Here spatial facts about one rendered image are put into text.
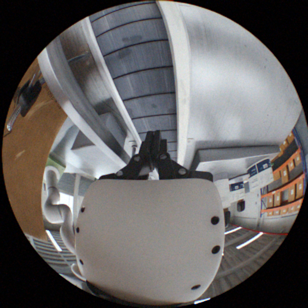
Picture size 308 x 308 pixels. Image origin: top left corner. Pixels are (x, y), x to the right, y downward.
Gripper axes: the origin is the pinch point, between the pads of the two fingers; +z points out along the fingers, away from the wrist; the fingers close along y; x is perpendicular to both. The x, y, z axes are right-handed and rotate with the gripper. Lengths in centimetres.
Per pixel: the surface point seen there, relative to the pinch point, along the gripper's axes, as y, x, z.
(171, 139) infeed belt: 2.1, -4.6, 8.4
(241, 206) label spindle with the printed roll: 58, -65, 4
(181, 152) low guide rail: 3.6, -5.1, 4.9
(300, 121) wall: 429, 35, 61
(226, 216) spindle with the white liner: 27.7, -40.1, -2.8
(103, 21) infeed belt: -2.6, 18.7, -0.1
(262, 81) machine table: 25.2, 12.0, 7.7
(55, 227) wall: -533, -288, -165
